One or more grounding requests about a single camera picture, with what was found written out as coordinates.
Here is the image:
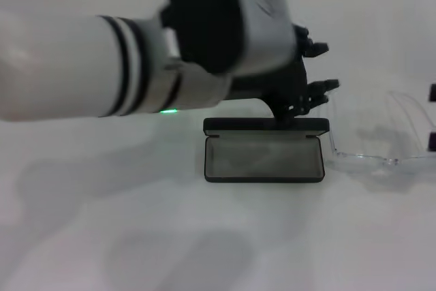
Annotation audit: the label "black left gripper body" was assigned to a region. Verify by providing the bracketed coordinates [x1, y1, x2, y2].
[231, 24, 309, 125]

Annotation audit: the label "silver black wrist camera box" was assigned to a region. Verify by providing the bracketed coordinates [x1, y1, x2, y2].
[162, 0, 298, 77]

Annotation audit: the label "clear plastic glasses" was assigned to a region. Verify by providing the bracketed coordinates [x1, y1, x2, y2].
[325, 90, 436, 171]

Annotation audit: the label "black glasses case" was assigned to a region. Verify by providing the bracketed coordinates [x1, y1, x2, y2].
[203, 117, 330, 183]

